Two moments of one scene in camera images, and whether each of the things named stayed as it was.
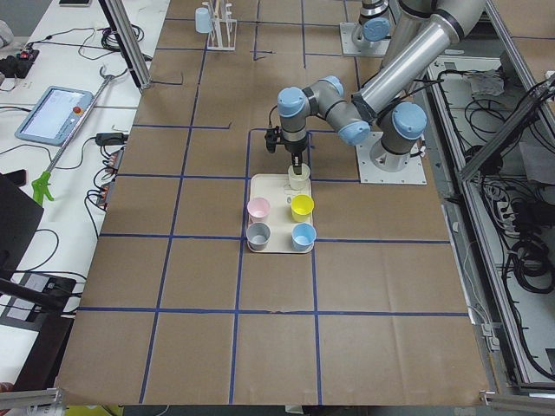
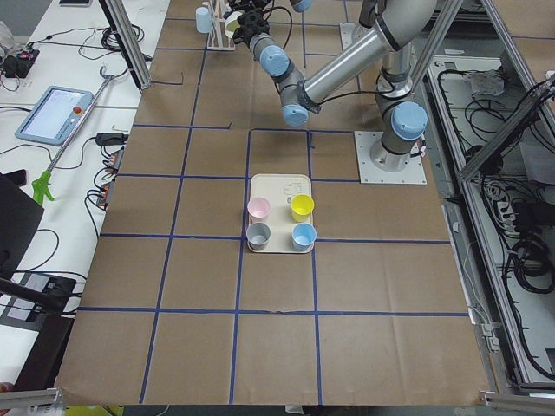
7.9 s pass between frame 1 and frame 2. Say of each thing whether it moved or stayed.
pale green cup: moved
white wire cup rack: stayed
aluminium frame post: stayed
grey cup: stayed
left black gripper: moved
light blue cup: stayed
